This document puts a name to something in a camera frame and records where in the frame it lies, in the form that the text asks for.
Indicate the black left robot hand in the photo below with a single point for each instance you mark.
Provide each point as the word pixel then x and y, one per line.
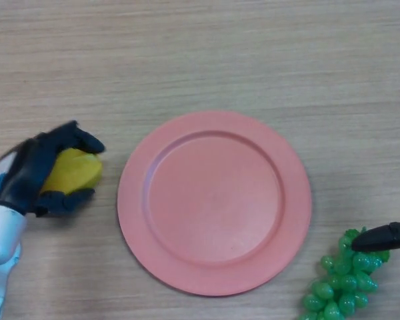
pixel 23 173

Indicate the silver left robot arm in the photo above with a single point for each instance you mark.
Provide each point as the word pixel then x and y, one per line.
pixel 1 240

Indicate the green grape bunch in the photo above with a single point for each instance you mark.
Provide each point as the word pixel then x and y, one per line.
pixel 343 286

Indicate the pink round plate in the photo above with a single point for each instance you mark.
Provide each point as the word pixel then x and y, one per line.
pixel 213 206

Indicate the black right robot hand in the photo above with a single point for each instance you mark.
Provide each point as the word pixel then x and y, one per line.
pixel 380 237

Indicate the yellow starfruit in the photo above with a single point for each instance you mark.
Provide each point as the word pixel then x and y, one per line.
pixel 76 170

